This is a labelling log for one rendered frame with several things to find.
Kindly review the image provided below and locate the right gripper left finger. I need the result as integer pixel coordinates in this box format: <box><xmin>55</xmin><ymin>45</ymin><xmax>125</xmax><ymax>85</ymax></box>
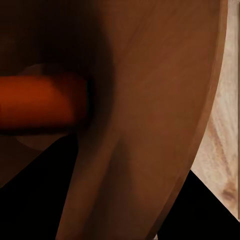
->
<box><xmin>0</xmin><ymin>133</ymin><xmax>79</xmax><ymax>240</ymax></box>

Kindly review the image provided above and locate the can of soda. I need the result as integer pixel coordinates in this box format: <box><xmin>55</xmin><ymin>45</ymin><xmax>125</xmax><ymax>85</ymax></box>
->
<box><xmin>0</xmin><ymin>73</ymin><xmax>91</xmax><ymax>130</ymax></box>

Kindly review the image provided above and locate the trash can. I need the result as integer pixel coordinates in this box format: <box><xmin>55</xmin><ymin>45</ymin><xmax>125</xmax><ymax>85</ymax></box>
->
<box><xmin>0</xmin><ymin>0</ymin><xmax>228</xmax><ymax>240</ymax></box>

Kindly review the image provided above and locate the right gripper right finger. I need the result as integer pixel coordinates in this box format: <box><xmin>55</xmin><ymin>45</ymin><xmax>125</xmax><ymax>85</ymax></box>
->
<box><xmin>157</xmin><ymin>170</ymin><xmax>240</xmax><ymax>240</ymax></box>

